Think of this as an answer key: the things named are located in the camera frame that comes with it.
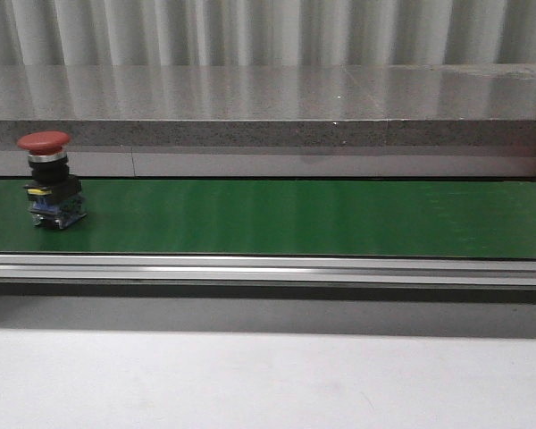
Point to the grey stone countertop slab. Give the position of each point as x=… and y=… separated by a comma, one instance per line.
x=260, y=106

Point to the grey pleated curtain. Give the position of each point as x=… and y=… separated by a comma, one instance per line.
x=266, y=32

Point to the red mushroom push button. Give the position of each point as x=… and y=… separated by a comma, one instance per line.
x=56, y=202

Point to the green conveyor belt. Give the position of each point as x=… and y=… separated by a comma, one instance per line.
x=472, y=219

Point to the aluminium conveyor side rail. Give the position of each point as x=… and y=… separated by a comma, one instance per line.
x=342, y=271

